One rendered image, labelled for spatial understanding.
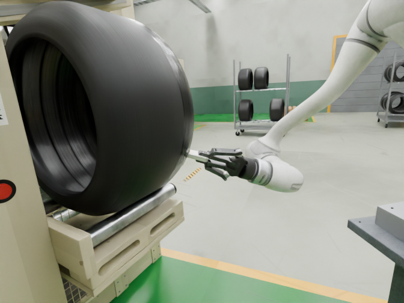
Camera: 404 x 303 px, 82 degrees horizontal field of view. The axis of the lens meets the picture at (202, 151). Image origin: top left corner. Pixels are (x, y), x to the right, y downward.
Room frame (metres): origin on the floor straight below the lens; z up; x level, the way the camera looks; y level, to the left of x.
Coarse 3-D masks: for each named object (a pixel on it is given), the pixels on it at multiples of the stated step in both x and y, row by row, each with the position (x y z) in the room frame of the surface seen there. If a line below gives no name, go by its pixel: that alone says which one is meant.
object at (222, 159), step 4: (208, 156) 0.71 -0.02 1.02; (212, 156) 0.71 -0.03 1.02; (216, 156) 0.72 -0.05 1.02; (220, 156) 0.73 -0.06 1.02; (224, 156) 0.74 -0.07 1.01; (228, 156) 0.75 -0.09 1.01; (216, 160) 0.71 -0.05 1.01; (220, 160) 0.72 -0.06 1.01; (224, 160) 0.72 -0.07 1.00; (228, 160) 0.73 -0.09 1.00; (228, 164) 0.72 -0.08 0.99; (232, 164) 0.72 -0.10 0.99; (236, 164) 0.72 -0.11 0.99
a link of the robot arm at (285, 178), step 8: (272, 160) 0.80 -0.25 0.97; (280, 160) 0.82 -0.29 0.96; (272, 168) 0.75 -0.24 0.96; (280, 168) 0.75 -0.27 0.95; (288, 168) 0.77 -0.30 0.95; (272, 176) 0.73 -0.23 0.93; (280, 176) 0.74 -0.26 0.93; (288, 176) 0.75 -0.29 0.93; (296, 176) 0.76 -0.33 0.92; (272, 184) 0.74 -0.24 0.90; (280, 184) 0.74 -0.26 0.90; (288, 184) 0.74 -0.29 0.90; (296, 184) 0.76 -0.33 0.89; (288, 192) 0.78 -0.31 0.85
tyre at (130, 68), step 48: (48, 48) 0.77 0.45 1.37; (96, 48) 0.49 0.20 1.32; (144, 48) 0.57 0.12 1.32; (48, 96) 0.84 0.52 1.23; (96, 96) 0.48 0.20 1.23; (144, 96) 0.50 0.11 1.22; (48, 144) 0.80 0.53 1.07; (96, 144) 0.91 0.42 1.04; (144, 144) 0.49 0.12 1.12; (48, 192) 0.63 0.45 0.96; (96, 192) 0.51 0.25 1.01; (144, 192) 0.56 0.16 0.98
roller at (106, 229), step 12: (156, 192) 0.68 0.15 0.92; (168, 192) 0.71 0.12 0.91; (132, 204) 0.60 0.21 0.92; (144, 204) 0.62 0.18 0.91; (156, 204) 0.65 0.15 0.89; (120, 216) 0.55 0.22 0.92; (132, 216) 0.57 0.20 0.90; (96, 228) 0.49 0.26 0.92; (108, 228) 0.51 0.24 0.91; (120, 228) 0.54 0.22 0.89; (96, 240) 0.47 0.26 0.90
